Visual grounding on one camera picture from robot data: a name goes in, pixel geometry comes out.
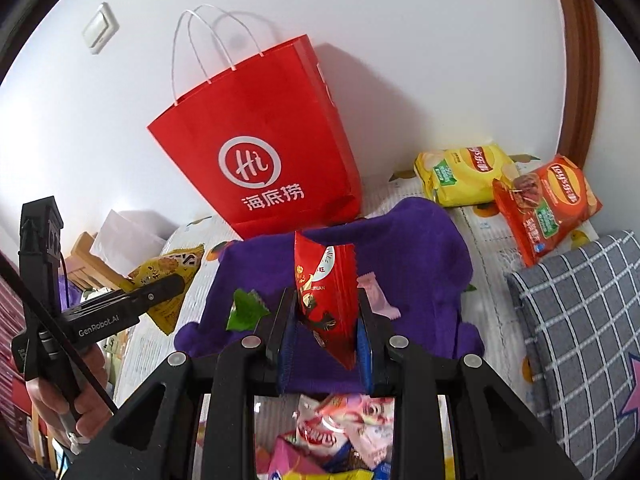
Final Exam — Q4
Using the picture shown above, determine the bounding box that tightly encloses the brown wooden door frame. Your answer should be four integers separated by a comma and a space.
550, 0, 601, 171

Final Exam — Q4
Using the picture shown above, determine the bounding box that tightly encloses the small pale pink wrapper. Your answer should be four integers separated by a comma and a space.
356, 272, 402, 320

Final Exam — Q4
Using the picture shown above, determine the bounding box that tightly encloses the grey checked cloth with star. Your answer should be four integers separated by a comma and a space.
506, 230, 640, 471

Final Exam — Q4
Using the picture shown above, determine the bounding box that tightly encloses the white light switch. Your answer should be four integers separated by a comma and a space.
81, 2, 120, 55

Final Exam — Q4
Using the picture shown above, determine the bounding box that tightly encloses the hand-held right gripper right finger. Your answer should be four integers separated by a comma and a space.
352, 290, 586, 480

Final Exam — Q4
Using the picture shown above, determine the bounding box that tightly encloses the pink packet with yellow edge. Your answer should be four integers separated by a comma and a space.
267, 435, 321, 480

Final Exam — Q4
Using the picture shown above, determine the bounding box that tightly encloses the yellow cookie packet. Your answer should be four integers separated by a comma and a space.
127, 243, 206, 335

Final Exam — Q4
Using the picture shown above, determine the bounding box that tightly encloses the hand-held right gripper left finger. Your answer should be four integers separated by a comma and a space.
65, 287, 301, 480

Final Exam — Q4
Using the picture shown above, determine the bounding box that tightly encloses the white strawberry candy packet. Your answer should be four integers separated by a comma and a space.
295, 395, 351, 456

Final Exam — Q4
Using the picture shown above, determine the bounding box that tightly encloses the yellow chip bag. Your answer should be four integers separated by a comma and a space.
414, 143, 518, 208

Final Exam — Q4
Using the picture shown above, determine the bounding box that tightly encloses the white plastic bag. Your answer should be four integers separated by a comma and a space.
90, 209, 168, 276

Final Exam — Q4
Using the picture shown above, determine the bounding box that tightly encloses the green snack packet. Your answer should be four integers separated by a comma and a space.
226, 289, 272, 332

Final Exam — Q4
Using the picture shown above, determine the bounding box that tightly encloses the red snack packet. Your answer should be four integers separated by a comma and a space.
292, 230, 360, 372

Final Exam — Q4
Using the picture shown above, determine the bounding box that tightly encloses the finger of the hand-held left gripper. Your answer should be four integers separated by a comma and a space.
120, 274, 186, 316

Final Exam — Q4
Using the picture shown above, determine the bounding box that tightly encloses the person's left hand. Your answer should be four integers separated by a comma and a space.
27, 345, 118, 443

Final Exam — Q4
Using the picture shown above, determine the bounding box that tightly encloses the pink packet with silver band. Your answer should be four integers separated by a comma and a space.
345, 395, 396, 466

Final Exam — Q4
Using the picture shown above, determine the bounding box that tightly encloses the fruit print tablecloth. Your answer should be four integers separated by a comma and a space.
102, 170, 601, 480

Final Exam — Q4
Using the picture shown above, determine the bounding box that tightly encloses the purple towel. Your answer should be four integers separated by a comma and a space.
173, 197, 485, 396

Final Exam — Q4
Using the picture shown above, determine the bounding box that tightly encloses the wooden chair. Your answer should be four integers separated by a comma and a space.
65, 231, 101, 291

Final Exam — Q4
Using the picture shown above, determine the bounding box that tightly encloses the red paper bag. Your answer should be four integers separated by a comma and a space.
146, 4, 363, 241

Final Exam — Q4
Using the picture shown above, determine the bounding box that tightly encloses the orange chip bag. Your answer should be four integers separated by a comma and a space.
492, 154, 603, 267

